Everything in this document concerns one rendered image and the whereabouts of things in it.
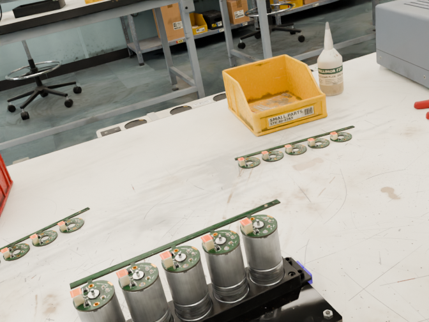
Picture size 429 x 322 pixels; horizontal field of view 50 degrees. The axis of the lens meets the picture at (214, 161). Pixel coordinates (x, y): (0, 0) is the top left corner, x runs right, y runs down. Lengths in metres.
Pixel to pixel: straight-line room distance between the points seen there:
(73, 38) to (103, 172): 4.09
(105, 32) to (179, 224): 4.28
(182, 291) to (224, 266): 0.03
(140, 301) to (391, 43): 0.55
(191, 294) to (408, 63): 0.49
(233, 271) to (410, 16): 0.46
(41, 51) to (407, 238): 4.39
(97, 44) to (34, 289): 4.31
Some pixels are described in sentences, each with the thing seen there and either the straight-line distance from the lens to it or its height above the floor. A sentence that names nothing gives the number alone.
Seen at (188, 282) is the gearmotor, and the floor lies 0.80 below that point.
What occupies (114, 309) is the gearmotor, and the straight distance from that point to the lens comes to 0.29.
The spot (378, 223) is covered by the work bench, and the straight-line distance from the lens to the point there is 0.41.
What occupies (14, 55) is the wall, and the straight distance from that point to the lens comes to 4.66.
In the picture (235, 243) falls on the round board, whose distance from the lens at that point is 0.30.
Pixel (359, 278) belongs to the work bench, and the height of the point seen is 0.75.
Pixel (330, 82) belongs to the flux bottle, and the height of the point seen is 0.77.
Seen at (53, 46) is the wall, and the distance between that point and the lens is 4.65.
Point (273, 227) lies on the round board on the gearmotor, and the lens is 0.31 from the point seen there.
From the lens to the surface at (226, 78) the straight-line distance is 0.65.
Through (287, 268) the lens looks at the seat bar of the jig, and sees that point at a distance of 0.34.
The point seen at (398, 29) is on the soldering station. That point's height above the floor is 0.82.
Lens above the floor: 0.99
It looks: 27 degrees down
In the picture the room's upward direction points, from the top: 11 degrees counter-clockwise
